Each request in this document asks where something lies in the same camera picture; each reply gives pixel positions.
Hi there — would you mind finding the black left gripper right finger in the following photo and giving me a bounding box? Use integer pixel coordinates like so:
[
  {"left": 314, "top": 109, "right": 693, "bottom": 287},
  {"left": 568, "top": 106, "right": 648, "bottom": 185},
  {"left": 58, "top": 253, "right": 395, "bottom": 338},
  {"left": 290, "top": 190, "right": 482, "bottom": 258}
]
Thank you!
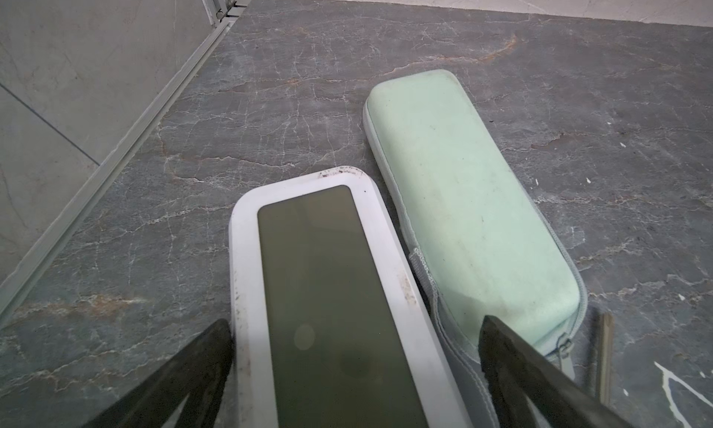
[{"left": 478, "top": 316, "right": 631, "bottom": 428}]

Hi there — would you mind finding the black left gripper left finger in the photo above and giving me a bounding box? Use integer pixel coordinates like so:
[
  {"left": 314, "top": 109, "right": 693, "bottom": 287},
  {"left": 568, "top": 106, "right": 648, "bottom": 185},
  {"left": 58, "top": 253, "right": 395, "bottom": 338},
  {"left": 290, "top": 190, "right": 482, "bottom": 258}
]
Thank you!
[{"left": 85, "top": 318, "right": 234, "bottom": 427}]

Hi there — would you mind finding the black screwdriver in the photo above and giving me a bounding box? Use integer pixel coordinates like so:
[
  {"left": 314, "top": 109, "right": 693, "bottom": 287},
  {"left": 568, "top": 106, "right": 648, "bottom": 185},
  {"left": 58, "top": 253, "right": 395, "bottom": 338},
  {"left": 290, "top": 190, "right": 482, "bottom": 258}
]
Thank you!
[{"left": 595, "top": 312, "right": 615, "bottom": 406}]

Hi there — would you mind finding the mint green zipper case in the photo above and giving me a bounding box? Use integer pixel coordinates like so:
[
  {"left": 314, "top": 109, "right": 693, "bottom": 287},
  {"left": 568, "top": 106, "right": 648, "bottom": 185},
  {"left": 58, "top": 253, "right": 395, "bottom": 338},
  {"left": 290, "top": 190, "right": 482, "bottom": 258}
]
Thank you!
[{"left": 363, "top": 70, "right": 588, "bottom": 427}]

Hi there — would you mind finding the white digital clock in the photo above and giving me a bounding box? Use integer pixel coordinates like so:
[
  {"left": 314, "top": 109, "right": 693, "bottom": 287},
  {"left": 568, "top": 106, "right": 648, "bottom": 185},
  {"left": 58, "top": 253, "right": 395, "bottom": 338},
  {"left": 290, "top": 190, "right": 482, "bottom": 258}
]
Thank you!
[{"left": 228, "top": 166, "right": 472, "bottom": 427}]

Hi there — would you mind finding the aluminium frame rail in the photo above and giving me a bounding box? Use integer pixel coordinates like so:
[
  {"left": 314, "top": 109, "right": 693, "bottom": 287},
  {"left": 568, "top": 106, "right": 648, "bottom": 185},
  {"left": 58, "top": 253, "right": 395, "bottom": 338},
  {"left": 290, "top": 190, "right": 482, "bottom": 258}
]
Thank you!
[{"left": 1, "top": 0, "right": 235, "bottom": 320}]

